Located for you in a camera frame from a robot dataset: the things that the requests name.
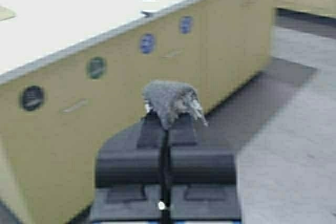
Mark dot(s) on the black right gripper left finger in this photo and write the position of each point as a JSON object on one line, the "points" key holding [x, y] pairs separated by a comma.
{"points": [[128, 175]]}

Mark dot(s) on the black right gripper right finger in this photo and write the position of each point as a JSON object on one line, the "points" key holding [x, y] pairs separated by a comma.
{"points": [[204, 181]]}

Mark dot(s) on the black white patterned cloth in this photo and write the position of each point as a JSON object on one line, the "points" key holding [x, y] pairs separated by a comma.
{"points": [[170, 99]]}

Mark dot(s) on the beige kitchen island cabinet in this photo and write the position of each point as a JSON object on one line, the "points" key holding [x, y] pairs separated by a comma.
{"points": [[72, 72]]}

